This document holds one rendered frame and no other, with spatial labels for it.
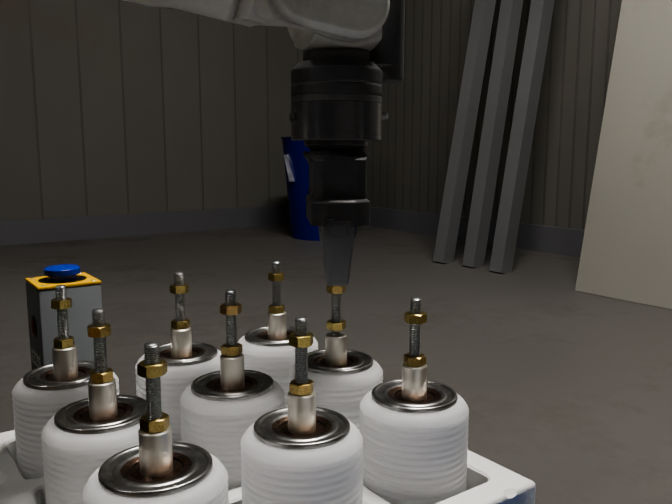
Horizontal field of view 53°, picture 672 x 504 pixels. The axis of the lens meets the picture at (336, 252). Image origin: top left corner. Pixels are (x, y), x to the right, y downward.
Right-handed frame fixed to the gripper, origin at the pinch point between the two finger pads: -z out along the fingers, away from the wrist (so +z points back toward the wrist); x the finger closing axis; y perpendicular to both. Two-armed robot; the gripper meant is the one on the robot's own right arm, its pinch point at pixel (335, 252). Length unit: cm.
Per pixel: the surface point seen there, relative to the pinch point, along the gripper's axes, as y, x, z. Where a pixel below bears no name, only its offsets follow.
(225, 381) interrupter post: -10.7, 6.8, -10.8
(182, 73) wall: -55, -326, 53
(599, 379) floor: 60, -61, -36
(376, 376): 3.8, 2.7, -12.1
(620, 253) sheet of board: 103, -135, -22
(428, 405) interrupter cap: 6.6, 12.9, -11.3
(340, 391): 0.0, 4.7, -12.8
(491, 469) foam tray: 13.2, 10.3, -18.6
